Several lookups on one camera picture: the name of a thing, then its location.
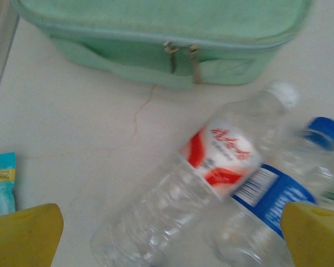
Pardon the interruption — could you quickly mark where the light blue snack packet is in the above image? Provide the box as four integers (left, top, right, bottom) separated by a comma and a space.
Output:
0, 152, 17, 219

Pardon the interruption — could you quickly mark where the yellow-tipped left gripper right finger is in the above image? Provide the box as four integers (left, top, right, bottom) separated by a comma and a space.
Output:
279, 201, 334, 267

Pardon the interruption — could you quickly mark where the blue label plastic bottle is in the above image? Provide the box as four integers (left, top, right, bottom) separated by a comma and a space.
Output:
203, 116, 334, 267

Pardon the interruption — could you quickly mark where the aluminium side rail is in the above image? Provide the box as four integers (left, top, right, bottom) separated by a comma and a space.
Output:
0, 0, 20, 117

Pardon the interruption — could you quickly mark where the mint green zipper pouch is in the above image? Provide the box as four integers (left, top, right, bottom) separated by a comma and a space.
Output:
12, 0, 314, 90

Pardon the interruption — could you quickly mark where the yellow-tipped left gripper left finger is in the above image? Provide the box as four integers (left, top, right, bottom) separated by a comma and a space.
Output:
0, 202, 64, 267

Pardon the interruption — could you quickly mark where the red white label bottle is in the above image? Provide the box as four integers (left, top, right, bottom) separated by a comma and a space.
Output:
89, 81, 300, 267

